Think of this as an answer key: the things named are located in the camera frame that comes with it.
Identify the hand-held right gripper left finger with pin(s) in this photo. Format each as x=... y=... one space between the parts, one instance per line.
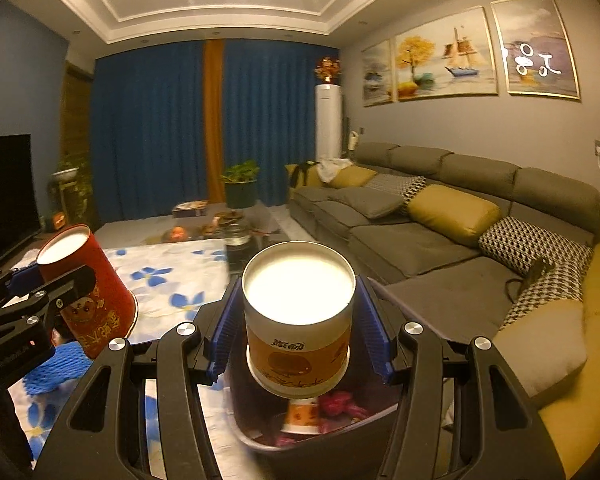
x=225 y=330

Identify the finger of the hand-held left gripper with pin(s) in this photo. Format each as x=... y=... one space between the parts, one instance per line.
x=70 y=282
x=25 y=280

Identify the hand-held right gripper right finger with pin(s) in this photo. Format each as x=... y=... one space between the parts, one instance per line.
x=375 y=330

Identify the blue foam net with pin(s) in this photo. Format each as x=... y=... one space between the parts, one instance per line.
x=55 y=375

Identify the red paper cup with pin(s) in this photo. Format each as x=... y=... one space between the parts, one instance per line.
x=105 y=320

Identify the orange white paper cup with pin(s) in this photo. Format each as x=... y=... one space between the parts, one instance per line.
x=302 y=415
x=300 y=350

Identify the pink plastic bag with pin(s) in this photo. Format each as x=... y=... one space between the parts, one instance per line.
x=285 y=440
x=345 y=402

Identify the grey plastic bin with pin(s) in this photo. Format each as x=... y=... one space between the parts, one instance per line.
x=260 y=410

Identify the grey television cabinet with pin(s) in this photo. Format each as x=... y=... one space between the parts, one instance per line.
x=25 y=255

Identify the blue floral tablecloth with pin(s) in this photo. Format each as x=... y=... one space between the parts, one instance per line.
x=180 y=270

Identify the black television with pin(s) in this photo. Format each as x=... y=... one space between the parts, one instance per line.
x=5 y=195

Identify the glass teapot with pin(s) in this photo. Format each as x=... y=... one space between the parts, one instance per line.
x=238 y=234

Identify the dark glass coffee table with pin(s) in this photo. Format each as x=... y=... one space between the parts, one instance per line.
x=270 y=240

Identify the grey sofa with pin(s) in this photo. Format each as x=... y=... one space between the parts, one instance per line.
x=430 y=245

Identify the doll head toy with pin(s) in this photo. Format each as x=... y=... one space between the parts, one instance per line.
x=208 y=229

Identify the orange toy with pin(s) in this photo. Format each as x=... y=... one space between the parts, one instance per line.
x=177 y=234

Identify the trailing potted plant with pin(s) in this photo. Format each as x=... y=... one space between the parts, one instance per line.
x=70 y=175

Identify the dark grey flat pillow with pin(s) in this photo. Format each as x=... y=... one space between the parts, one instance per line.
x=372 y=202

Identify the big yellow pillow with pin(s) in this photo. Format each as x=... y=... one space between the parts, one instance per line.
x=452 y=215

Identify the small black white patterned pillow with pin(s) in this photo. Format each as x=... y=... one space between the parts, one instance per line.
x=405 y=187

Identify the potted plant in dark pot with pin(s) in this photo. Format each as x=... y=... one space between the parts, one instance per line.
x=240 y=185

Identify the small yellow pillow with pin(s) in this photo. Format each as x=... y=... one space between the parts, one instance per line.
x=352 y=177

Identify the white clothes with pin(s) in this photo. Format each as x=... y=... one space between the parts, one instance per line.
x=336 y=167

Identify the big black white patterned pillow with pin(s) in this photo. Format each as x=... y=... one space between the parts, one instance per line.
x=520 y=242

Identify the light grey pillow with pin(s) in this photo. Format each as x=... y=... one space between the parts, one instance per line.
x=545 y=355

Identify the black jacket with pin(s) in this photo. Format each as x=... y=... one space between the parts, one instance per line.
x=300 y=175

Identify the blue curtain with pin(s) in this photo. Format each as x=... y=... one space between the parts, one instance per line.
x=275 y=125
x=150 y=130

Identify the houndstooth pillow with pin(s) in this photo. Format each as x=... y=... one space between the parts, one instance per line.
x=545 y=300

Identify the wooden door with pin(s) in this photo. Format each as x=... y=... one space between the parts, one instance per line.
x=77 y=110

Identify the small black device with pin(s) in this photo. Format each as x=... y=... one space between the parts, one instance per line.
x=537 y=270

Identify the white handheld device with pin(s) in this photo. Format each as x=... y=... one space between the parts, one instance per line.
x=353 y=141

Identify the white floor air conditioner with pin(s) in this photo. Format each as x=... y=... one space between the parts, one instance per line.
x=328 y=125

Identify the orange curtain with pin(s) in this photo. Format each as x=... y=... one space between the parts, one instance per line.
x=213 y=120

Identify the large yellow cushion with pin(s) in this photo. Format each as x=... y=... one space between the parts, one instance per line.
x=595 y=400

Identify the small framed landscape painting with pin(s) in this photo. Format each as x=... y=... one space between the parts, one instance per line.
x=378 y=75

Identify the orange artificial flowers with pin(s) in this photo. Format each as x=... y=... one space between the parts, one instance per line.
x=327 y=70

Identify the large framed sailboat painting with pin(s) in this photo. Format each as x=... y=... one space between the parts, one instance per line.
x=445 y=55

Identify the framed grey abstract painting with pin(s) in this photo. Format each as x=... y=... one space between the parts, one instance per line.
x=535 y=47

